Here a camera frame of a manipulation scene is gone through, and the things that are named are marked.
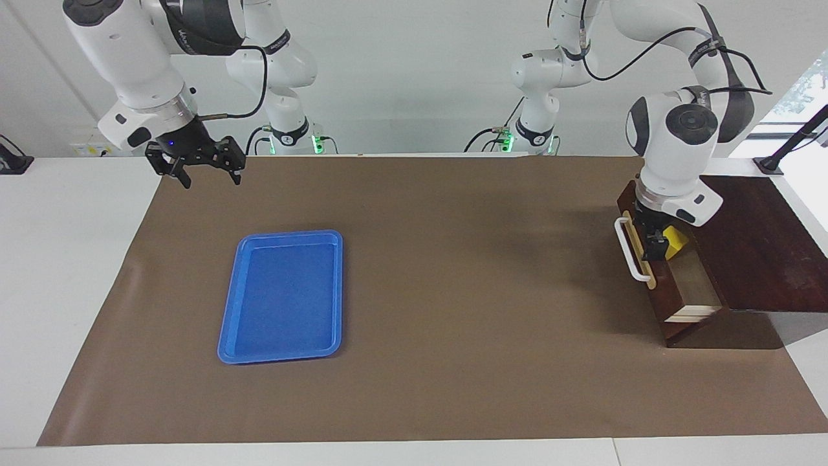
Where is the yellow cube block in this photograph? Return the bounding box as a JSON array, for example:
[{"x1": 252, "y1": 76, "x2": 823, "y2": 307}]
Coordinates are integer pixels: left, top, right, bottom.
[{"x1": 663, "y1": 225, "x2": 690, "y2": 260}]

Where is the black camera stand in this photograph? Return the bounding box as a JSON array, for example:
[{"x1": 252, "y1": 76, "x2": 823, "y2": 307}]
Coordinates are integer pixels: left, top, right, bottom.
[{"x1": 754, "y1": 104, "x2": 828, "y2": 175}]

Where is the black clamp mount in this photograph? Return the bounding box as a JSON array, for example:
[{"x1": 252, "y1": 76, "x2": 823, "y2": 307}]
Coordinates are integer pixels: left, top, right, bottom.
[{"x1": 0, "y1": 134, "x2": 34, "y2": 175}]

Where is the dark wooden drawer cabinet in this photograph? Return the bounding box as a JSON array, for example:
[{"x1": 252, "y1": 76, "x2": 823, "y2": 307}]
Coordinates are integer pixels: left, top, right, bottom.
[{"x1": 665, "y1": 175, "x2": 828, "y2": 350}]

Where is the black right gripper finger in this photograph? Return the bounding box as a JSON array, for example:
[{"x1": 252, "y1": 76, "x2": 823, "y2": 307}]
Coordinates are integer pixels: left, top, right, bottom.
[
  {"x1": 217, "y1": 136, "x2": 246, "y2": 186},
  {"x1": 146, "y1": 154, "x2": 193, "y2": 190}
]

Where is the black base cable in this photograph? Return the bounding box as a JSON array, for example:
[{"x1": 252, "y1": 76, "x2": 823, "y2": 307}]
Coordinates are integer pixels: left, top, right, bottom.
[
  {"x1": 463, "y1": 97, "x2": 526, "y2": 153},
  {"x1": 245, "y1": 125, "x2": 274, "y2": 156}
]

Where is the bright window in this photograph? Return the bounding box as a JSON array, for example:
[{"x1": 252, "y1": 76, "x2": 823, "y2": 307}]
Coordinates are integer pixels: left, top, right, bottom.
[{"x1": 731, "y1": 52, "x2": 828, "y2": 159}]

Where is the blue plastic tray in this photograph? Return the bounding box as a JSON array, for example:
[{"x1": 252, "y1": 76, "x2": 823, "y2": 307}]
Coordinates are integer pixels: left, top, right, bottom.
[{"x1": 217, "y1": 230, "x2": 344, "y2": 365}]

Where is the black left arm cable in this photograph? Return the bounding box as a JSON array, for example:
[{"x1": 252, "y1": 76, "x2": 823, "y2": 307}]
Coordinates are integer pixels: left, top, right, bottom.
[{"x1": 579, "y1": 0, "x2": 774, "y2": 98}]

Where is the wooden drawer with white handle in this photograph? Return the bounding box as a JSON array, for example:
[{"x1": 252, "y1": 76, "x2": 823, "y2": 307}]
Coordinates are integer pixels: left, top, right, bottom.
[{"x1": 613, "y1": 181, "x2": 724, "y2": 348}]

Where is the brown table mat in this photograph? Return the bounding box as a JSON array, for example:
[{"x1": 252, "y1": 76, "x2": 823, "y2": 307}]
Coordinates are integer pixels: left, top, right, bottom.
[{"x1": 37, "y1": 155, "x2": 828, "y2": 447}]

